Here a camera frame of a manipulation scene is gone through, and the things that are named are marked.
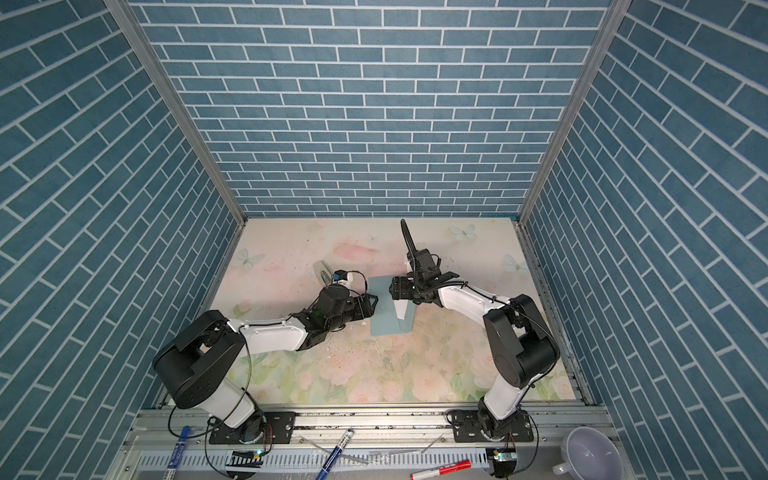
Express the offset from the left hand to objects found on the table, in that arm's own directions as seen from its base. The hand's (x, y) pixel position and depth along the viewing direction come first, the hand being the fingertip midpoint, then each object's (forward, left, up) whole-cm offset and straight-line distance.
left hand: (372, 301), depth 90 cm
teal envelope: (-2, -4, -8) cm, 9 cm away
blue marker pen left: (-40, +44, -6) cm, 60 cm away
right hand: (+5, -8, +1) cm, 9 cm away
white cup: (-39, -53, -5) cm, 66 cm away
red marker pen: (-41, -18, -5) cm, 45 cm away
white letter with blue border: (+1, -9, -7) cm, 11 cm away
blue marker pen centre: (-38, +8, -5) cm, 39 cm away
